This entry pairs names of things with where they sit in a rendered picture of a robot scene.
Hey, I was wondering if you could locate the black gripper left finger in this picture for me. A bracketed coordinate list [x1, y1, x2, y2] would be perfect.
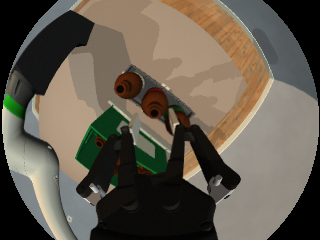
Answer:
[76, 113, 141, 210]

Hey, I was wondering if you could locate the brown bottle with green label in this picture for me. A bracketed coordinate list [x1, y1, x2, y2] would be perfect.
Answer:
[164, 105, 190, 136]

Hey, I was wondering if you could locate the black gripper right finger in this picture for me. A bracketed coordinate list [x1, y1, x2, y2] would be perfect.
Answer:
[159, 108, 241, 210]

